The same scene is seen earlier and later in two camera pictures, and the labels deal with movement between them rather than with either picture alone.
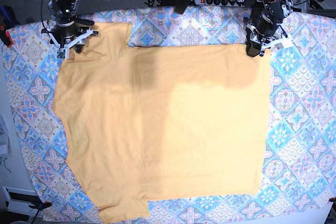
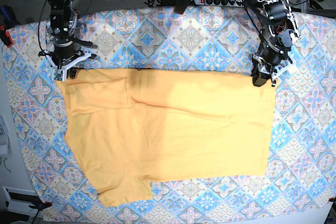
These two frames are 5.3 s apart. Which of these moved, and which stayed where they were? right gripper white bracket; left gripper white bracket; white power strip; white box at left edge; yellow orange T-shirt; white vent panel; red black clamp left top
Moved: right gripper white bracket; yellow orange T-shirt; left gripper white bracket
Stayed: white vent panel; white box at left edge; red black clamp left top; white power strip
